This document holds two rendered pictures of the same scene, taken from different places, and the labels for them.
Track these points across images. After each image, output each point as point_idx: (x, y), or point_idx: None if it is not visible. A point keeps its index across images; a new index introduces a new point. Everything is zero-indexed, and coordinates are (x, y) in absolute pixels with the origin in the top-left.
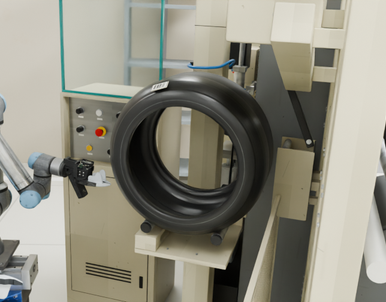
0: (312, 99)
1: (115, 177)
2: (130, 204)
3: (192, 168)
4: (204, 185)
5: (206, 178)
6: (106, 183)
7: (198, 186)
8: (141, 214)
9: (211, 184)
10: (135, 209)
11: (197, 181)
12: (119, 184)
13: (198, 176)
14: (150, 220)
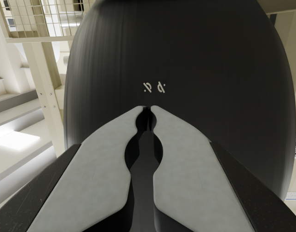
0: None
1: (71, 145)
2: (76, 55)
3: None
4: (287, 20)
5: (280, 37)
6: (147, 125)
7: None
8: (82, 25)
9: (276, 26)
10: (82, 34)
11: (295, 28)
12: (66, 122)
13: (292, 41)
14: (85, 15)
